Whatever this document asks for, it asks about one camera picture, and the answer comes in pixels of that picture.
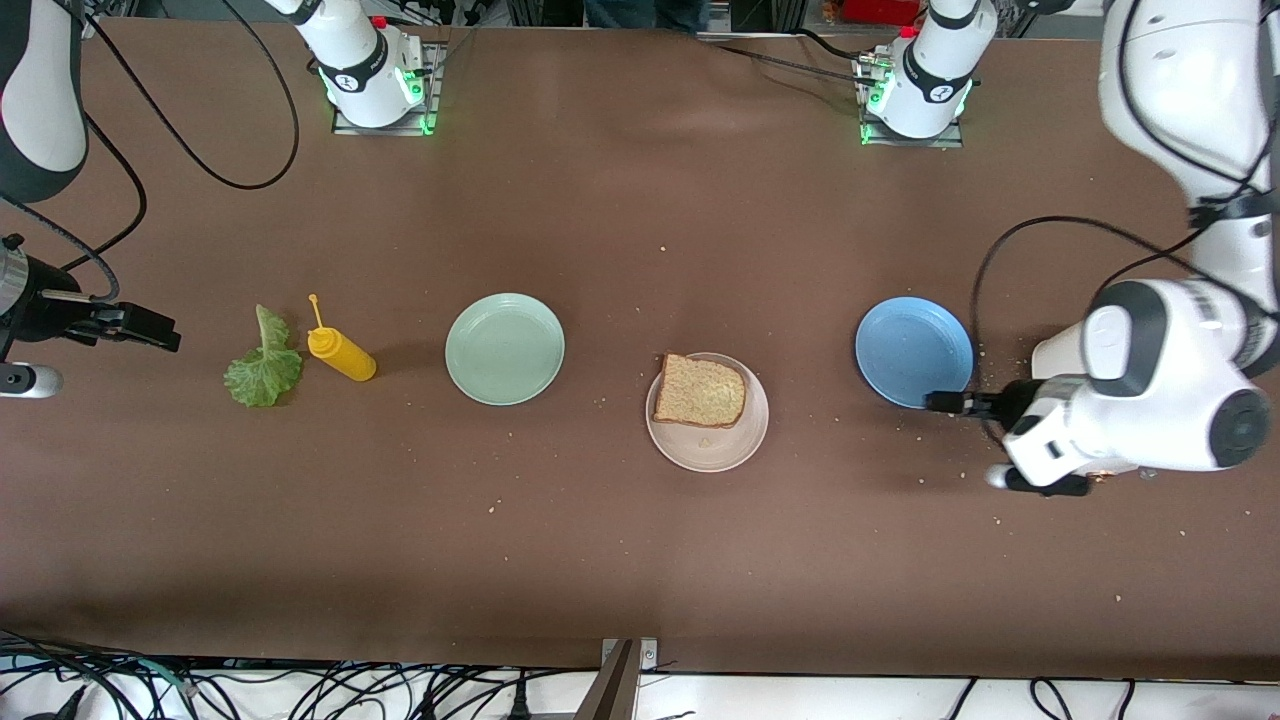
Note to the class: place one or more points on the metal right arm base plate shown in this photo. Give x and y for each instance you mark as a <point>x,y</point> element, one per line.
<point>435,90</point>

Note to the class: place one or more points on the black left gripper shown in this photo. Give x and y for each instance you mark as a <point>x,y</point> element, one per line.
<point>1008,402</point>

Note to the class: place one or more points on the beige plate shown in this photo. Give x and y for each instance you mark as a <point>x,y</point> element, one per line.
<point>710,450</point>

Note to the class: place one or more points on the brown bread slice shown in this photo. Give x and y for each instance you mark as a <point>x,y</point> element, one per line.
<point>700,392</point>

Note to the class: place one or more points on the green lettuce leaf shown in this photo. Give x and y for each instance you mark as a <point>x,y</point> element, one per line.
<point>262,375</point>

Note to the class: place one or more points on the yellow mustard squeeze bottle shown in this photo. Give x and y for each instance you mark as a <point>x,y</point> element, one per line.
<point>345,357</point>

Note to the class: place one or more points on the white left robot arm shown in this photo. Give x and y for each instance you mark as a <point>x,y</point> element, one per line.
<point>1170,400</point>

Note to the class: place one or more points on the person in blue jeans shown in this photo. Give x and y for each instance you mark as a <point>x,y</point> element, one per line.
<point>645,12</point>

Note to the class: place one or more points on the pale green plate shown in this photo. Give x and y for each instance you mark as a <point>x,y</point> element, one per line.
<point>505,349</point>

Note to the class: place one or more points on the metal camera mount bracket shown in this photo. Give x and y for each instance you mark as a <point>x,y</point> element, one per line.
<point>645,655</point>

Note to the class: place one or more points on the blue plate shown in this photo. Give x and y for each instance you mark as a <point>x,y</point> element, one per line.
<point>914,345</point>

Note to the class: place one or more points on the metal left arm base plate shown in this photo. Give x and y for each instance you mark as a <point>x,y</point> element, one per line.
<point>945,142</point>

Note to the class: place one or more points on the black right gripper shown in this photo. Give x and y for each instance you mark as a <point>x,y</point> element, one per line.
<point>48,311</point>

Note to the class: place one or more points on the red box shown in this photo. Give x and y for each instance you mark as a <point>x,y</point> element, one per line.
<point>880,10</point>

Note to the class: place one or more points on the white toaster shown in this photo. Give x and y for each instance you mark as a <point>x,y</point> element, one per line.
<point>1055,355</point>

